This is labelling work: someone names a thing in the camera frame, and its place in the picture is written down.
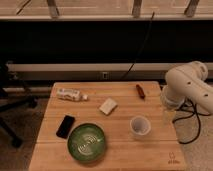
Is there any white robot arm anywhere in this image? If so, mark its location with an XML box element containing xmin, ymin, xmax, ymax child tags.
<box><xmin>160</xmin><ymin>61</ymin><xmax>213</xmax><ymax>124</ymax></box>

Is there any white sponge block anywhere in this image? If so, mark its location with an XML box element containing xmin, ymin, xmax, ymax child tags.
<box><xmin>99</xmin><ymin>98</ymin><xmax>117</xmax><ymax>115</ymax></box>

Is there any green glass bowl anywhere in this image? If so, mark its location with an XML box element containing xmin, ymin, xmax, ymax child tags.
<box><xmin>67</xmin><ymin>123</ymin><xmax>107</xmax><ymax>163</ymax></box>

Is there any white plastic bottle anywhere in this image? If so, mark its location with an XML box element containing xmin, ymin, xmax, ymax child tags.
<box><xmin>56</xmin><ymin>88</ymin><xmax>88</xmax><ymax>102</ymax></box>

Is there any black smartphone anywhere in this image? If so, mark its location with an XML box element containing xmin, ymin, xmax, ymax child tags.
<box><xmin>56</xmin><ymin>115</ymin><xmax>75</xmax><ymax>139</ymax></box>

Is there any black office chair base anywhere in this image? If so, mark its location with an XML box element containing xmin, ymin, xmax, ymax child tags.
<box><xmin>0</xmin><ymin>63</ymin><xmax>37</xmax><ymax>148</ymax></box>

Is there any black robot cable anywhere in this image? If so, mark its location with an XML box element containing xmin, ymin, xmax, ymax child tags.
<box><xmin>172</xmin><ymin>98</ymin><xmax>213</xmax><ymax>145</ymax></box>

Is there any black hanging cable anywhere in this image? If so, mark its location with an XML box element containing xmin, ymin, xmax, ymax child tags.
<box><xmin>119</xmin><ymin>11</ymin><xmax>156</xmax><ymax>81</ymax></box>

